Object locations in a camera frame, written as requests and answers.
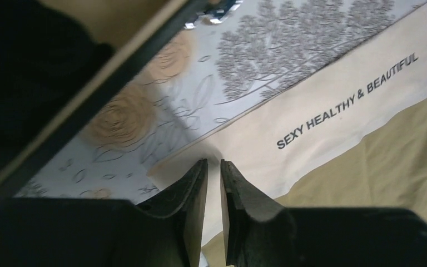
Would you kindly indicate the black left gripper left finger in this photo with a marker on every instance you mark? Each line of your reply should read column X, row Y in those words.
column 165, row 230

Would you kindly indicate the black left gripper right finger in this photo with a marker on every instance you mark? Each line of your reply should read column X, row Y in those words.
column 258, row 231

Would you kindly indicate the olive khaki underwear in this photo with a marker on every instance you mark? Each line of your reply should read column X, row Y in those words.
column 354, row 133

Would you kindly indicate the floral table cloth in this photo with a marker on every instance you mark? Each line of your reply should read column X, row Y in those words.
column 201, row 80

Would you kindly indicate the wooden organizer box glass lid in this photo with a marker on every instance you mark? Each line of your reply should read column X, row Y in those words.
column 160, row 21

